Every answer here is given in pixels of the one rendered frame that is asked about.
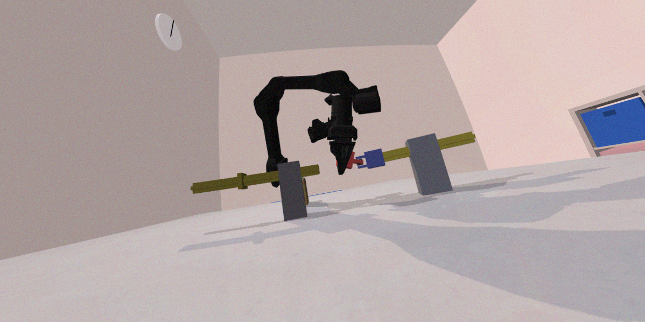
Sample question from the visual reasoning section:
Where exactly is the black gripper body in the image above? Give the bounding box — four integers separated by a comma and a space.
328, 112, 357, 142

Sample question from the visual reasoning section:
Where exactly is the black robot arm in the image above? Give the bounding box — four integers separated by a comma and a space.
254, 70, 381, 172

